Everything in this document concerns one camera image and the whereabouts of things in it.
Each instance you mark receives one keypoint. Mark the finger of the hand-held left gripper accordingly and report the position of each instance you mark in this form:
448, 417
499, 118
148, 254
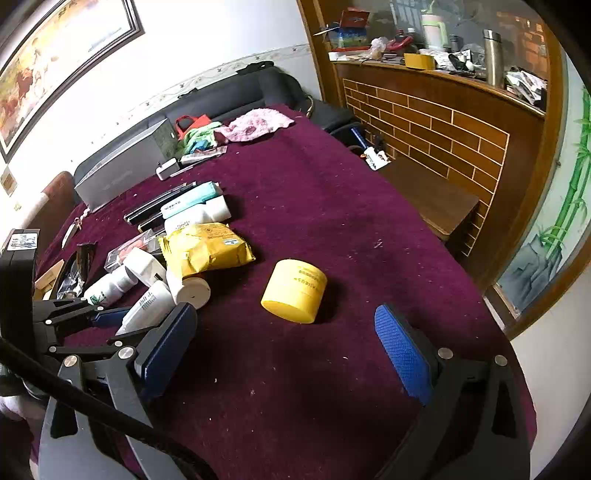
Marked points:
111, 317
92, 347

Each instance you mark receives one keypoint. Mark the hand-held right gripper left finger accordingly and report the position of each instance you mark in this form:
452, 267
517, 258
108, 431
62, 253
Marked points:
166, 350

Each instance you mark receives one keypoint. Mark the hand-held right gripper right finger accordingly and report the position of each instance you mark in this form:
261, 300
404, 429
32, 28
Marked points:
401, 355

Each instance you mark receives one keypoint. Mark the yellow foil packet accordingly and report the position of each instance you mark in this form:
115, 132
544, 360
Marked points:
203, 249

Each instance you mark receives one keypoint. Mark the yellow round jar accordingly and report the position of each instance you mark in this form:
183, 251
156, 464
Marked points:
293, 290

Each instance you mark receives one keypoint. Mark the white bottle green label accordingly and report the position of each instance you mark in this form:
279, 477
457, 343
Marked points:
111, 286

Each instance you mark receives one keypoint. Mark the white squeeze tube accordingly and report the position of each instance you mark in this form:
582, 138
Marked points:
147, 309

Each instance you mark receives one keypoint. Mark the small white bottle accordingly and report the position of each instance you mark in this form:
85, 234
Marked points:
144, 265

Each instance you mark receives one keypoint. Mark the white round-base bottle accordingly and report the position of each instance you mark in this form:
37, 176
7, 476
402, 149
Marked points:
196, 292

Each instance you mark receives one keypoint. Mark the clear package red item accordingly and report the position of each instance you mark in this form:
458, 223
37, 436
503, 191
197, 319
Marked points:
124, 251

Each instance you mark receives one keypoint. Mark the brown chair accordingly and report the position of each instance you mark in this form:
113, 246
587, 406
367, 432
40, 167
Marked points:
55, 198

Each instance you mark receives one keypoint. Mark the black marker yellow caps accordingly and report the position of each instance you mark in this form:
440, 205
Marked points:
150, 225

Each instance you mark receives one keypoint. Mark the black marker grey caps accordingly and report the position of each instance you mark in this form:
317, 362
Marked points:
159, 206

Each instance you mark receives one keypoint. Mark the black marker yellow-green caps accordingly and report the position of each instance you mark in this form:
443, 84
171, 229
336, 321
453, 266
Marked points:
152, 201

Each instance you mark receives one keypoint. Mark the large white bottle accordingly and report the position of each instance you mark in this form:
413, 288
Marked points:
198, 214

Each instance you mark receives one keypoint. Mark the teal and white tube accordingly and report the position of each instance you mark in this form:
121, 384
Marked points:
191, 198

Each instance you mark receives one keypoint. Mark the silver grey box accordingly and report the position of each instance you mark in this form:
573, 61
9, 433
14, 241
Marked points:
120, 166

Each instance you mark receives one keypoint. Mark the white charger plug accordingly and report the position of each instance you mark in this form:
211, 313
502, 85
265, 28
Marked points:
167, 169

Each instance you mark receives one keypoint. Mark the wooden bench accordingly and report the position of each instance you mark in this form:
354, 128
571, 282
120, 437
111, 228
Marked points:
429, 198

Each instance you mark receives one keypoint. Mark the toothbrush in clear pack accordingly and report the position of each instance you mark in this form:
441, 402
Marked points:
203, 156

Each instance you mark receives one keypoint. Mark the blue cloth piece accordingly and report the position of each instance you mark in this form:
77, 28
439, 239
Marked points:
199, 145

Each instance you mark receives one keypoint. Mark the green cloth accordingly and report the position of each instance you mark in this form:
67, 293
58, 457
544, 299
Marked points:
201, 134

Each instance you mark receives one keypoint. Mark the red bag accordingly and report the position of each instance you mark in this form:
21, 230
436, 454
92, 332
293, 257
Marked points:
187, 122

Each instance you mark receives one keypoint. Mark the framed horse painting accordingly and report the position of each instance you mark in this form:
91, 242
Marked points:
55, 60

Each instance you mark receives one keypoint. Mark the pink towel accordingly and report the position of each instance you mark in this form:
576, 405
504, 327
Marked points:
254, 124

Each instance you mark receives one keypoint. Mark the wooden brick-pattern counter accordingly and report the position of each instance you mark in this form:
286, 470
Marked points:
461, 101

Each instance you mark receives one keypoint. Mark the yellow box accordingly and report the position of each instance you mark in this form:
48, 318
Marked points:
418, 61

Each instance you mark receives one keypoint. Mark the steel thermos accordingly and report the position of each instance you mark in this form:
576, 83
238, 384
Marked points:
493, 60

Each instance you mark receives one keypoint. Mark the red tool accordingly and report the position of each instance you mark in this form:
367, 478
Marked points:
399, 44

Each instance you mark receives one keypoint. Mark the white green cup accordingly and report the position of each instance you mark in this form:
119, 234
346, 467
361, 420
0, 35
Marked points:
434, 32

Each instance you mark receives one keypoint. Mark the colourful printed box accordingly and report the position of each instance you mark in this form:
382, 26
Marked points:
351, 34

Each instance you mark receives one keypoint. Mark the gold wall plate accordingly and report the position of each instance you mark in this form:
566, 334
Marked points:
8, 181

